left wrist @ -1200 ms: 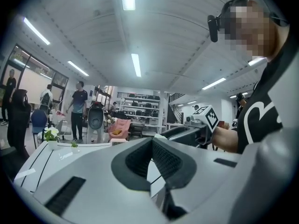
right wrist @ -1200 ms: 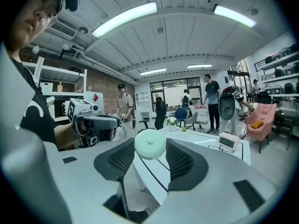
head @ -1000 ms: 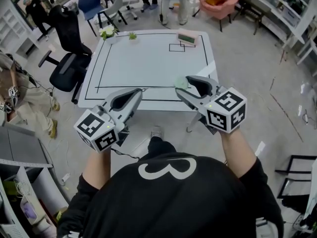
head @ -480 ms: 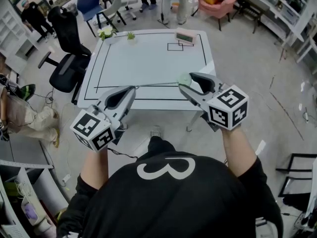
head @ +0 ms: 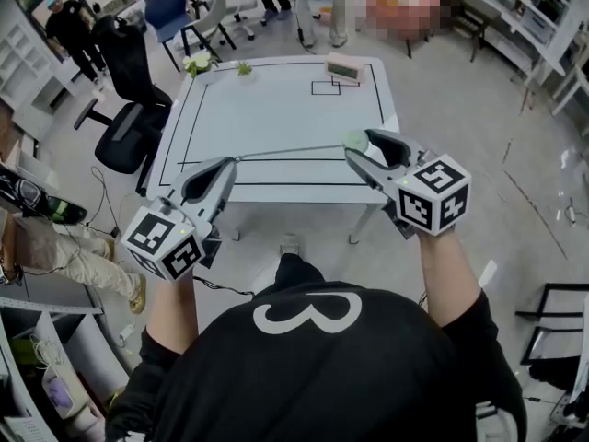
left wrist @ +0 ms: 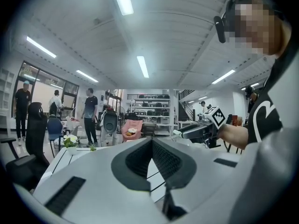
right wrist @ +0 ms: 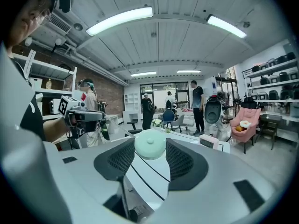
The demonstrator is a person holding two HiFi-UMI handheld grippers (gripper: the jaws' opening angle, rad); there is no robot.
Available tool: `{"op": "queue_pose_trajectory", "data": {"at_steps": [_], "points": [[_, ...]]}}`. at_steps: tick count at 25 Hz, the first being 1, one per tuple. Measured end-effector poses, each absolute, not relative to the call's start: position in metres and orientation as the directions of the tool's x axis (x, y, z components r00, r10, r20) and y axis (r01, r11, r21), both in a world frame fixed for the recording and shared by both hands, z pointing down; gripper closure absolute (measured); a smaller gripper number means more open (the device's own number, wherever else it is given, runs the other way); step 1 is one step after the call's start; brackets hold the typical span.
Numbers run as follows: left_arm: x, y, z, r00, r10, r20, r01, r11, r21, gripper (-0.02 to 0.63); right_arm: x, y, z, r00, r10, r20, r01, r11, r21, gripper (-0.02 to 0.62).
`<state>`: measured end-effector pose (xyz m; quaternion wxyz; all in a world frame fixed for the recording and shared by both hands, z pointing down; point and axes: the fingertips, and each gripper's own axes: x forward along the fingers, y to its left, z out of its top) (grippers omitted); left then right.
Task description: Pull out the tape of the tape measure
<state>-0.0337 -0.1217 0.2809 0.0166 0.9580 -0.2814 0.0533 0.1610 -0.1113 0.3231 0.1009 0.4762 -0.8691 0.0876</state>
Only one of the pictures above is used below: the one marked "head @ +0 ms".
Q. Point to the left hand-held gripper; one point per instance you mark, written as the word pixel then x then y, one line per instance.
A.
pixel 158 240

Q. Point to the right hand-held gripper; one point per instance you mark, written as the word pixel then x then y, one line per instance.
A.
pixel 435 191

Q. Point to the person's left forearm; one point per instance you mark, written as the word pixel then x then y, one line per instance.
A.
pixel 172 306

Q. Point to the person's right forearm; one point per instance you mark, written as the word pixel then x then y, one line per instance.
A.
pixel 448 279

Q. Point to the person's shoe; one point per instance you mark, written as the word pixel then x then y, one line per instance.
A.
pixel 291 246

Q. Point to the pink digital clock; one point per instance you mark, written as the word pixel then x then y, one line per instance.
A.
pixel 344 68

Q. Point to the black office chair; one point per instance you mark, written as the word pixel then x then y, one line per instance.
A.
pixel 131 131

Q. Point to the small green plant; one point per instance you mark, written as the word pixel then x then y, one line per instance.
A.
pixel 244 68

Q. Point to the white flower pot plant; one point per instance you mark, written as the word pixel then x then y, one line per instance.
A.
pixel 200 65

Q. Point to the white chair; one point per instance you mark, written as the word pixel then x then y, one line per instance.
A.
pixel 232 9

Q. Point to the blue chair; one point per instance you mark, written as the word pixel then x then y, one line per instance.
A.
pixel 168 14

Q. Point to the person's black printed shirt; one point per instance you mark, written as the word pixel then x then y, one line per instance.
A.
pixel 313 366

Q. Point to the grey metal shelf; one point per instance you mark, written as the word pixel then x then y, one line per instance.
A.
pixel 32 334

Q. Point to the white wall shelf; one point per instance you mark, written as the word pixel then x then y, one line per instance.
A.
pixel 529 16

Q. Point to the black metal frame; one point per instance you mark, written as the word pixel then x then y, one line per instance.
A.
pixel 559 313

